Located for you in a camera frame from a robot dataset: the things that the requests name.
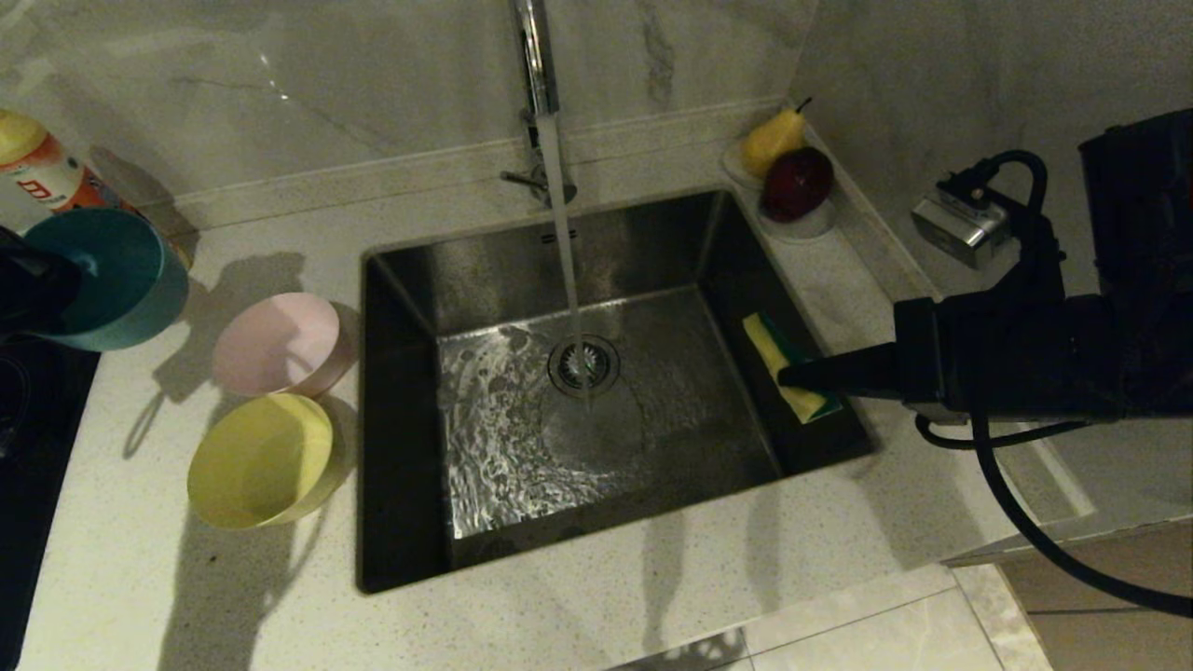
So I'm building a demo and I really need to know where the blue plastic bowl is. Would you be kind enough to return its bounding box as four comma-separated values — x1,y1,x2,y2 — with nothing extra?
23,207,191,353

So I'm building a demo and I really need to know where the green and yellow sponge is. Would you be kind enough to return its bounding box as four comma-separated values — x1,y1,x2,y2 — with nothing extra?
743,312,845,425

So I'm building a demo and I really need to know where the yellow-capped orange dish soap bottle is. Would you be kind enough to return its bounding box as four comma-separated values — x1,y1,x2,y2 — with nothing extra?
0,110,122,213

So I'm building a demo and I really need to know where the pink plastic bowl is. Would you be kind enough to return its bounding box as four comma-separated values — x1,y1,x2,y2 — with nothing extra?
212,294,359,398

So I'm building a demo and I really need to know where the stainless steel sink basin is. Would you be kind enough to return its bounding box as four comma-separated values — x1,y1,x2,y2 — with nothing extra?
359,191,879,592

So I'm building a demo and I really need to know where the small white dish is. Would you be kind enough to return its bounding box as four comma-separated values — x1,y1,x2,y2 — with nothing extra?
720,140,767,193
753,191,837,245

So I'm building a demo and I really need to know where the dark red apple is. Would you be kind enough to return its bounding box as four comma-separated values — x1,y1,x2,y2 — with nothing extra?
760,149,832,225

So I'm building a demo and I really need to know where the black induction cooktop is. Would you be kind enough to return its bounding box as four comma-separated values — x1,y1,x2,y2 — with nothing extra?
0,334,100,671

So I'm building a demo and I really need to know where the yellow pear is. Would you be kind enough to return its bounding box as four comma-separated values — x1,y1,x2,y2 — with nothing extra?
741,101,810,181

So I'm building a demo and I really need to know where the round metal drain strainer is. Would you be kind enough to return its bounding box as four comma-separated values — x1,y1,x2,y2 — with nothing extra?
548,335,622,400

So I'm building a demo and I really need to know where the yellow plastic bowl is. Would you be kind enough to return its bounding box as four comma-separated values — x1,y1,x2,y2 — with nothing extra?
186,392,346,530

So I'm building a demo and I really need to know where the running water stream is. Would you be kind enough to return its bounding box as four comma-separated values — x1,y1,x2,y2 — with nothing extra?
539,116,594,411

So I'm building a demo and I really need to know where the chrome faucet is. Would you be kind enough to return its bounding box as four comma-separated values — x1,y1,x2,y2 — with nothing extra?
501,0,579,208

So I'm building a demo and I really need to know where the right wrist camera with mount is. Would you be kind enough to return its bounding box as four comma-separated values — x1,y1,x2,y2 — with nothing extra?
912,149,1065,301

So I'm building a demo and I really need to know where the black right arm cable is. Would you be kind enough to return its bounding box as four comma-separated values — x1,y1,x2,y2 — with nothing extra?
913,415,1193,618

